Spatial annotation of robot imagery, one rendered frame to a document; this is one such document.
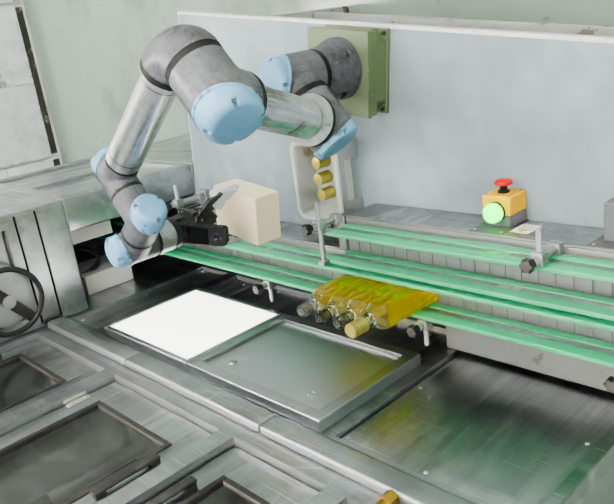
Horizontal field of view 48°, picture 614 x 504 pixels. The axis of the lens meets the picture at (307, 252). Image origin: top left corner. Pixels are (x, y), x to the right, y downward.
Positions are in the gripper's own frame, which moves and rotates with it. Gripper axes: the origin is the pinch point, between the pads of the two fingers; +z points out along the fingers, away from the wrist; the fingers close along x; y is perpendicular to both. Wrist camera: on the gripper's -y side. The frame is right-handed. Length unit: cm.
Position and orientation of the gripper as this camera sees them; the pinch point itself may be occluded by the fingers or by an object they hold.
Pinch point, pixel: (241, 212)
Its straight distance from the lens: 172.5
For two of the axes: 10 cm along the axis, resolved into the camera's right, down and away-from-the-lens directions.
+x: 0.3, 9.1, 4.1
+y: -7.0, -2.7, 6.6
